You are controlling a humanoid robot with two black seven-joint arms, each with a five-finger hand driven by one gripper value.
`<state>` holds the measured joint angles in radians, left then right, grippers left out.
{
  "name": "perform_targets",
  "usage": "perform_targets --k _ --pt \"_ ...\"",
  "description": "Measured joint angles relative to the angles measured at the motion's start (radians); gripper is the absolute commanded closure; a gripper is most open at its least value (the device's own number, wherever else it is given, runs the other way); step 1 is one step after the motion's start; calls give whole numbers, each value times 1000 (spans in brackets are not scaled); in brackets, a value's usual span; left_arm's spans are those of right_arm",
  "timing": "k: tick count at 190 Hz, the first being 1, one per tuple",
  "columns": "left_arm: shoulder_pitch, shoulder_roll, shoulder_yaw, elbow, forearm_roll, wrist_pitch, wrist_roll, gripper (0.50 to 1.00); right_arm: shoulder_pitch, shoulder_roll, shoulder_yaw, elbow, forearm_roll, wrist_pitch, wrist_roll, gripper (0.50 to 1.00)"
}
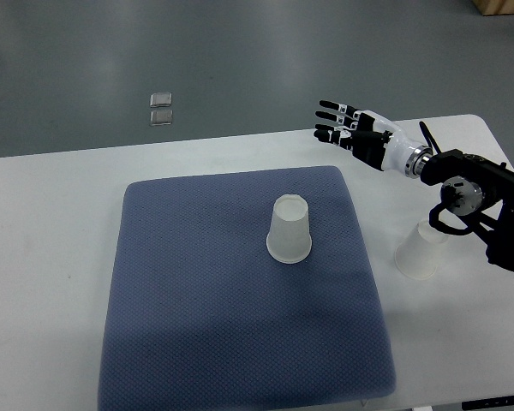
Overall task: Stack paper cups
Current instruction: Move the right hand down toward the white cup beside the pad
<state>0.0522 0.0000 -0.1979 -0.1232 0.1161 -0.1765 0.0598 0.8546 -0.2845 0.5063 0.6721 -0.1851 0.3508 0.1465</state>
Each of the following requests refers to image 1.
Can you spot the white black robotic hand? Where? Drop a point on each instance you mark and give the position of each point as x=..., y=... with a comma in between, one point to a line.
x=373, y=139

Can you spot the lower metal floor plate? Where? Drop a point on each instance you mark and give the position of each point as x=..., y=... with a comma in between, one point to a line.
x=161, y=117

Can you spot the wooden box corner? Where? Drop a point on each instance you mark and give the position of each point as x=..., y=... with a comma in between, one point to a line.
x=494, y=7

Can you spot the upper metal floor plate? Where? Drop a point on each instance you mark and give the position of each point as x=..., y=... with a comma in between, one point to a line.
x=161, y=99

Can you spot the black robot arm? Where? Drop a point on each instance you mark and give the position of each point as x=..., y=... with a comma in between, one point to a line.
x=476, y=196

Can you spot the black table control panel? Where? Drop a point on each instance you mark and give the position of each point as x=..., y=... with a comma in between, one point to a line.
x=497, y=402

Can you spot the white paper cup on mat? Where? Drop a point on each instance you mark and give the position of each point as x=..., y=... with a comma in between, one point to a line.
x=288, y=240

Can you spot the metal floor plate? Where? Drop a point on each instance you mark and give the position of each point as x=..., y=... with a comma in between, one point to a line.
x=161, y=99
x=161, y=117

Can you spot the white paper cup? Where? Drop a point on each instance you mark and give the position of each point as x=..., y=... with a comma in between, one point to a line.
x=419, y=254
x=288, y=240

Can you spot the blue fabric mat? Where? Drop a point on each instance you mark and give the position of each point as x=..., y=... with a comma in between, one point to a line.
x=202, y=317

